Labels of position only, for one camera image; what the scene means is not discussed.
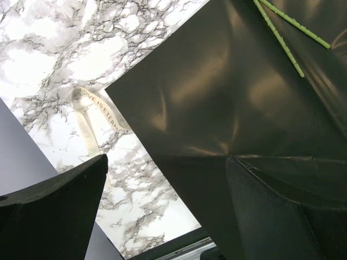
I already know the cream ribbon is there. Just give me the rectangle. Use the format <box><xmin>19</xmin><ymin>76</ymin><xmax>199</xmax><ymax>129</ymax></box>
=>
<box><xmin>68</xmin><ymin>86</ymin><xmax>132</xmax><ymax>190</ymax></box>

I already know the aluminium rail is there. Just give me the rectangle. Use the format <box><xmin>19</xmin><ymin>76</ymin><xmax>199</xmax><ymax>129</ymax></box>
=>
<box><xmin>155</xmin><ymin>237</ymin><xmax>216</xmax><ymax>260</ymax></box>

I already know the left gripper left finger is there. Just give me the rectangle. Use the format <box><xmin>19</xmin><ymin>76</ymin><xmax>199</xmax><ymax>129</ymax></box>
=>
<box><xmin>1</xmin><ymin>154</ymin><xmax>108</xmax><ymax>259</ymax></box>

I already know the black wrapping paper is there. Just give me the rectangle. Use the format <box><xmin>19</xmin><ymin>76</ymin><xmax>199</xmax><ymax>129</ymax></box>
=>
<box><xmin>106</xmin><ymin>1</ymin><xmax>346</xmax><ymax>259</ymax></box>

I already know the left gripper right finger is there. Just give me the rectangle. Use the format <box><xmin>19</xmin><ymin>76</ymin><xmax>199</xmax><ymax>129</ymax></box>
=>
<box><xmin>226</xmin><ymin>157</ymin><xmax>346</xmax><ymax>259</ymax></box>

